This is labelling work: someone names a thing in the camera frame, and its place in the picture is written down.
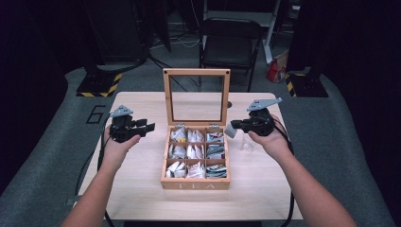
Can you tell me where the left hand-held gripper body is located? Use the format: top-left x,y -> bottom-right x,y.
109,105 -> 141,144

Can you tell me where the person's left hand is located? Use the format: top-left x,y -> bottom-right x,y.
102,126 -> 142,169

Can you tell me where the hand-held gripper cable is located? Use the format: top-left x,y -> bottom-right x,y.
96,116 -> 116,227
273,119 -> 296,227

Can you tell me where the right hand-held gripper cable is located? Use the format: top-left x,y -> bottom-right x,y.
273,119 -> 296,227

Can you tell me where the person's right hand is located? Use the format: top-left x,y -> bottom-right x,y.
248,113 -> 294,163

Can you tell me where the black tape floor marking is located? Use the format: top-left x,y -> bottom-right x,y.
85,105 -> 107,125

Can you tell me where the clear glass cup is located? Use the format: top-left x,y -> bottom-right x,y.
239,131 -> 262,152

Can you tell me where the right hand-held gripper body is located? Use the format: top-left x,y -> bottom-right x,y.
246,97 -> 283,137

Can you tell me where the wooden tea box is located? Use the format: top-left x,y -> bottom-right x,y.
160,68 -> 232,191

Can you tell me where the brown cardboard box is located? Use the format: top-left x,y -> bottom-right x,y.
273,49 -> 290,69

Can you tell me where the grey tea bag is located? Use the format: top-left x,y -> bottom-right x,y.
224,123 -> 238,139

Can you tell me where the pile of tea bags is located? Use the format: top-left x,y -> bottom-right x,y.
166,127 -> 228,180

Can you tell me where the left hand-held gripper cable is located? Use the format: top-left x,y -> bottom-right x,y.
96,116 -> 116,227

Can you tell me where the striped black stand base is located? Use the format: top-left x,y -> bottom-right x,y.
76,71 -> 123,98
284,71 -> 329,98

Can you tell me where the black folding chair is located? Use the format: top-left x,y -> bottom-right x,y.
198,17 -> 263,93

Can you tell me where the black floor cable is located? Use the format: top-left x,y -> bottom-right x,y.
148,54 -> 190,93

